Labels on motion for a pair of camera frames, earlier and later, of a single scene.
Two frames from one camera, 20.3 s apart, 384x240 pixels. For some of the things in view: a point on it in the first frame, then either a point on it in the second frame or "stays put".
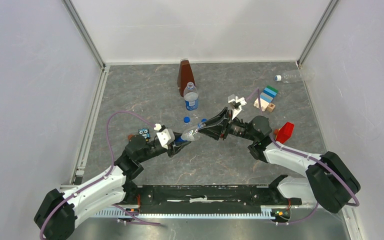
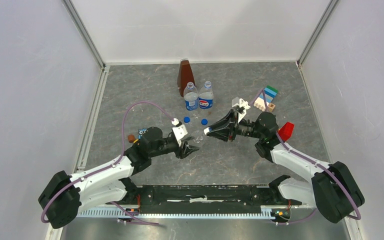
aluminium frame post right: x=301 y=59 stays put
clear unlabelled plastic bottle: x=302 y=76 → x=197 y=138
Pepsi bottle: x=189 y=134 → x=206 y=96
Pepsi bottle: x=191 y=96 stays put
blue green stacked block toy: x=266 y=97 stays put
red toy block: x=285 y=133 stays put
